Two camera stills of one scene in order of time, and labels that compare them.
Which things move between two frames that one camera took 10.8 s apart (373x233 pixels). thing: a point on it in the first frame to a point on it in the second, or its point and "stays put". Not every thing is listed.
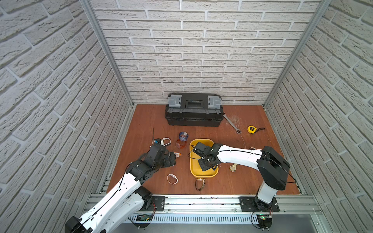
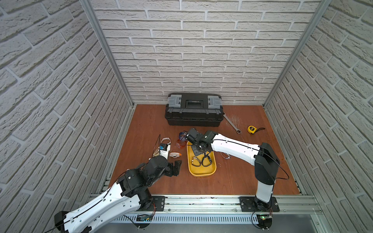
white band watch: (165, 141) stays put
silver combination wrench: (238, 131) stays put
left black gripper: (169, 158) to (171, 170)
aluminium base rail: (217, 208) stays put
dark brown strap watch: (199, 183) to (195, 161)
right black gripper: (203, 167) to (195, 152)
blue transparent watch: (183, 136) stays put
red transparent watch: (180, 144) stays put
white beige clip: (177, 154) stays put
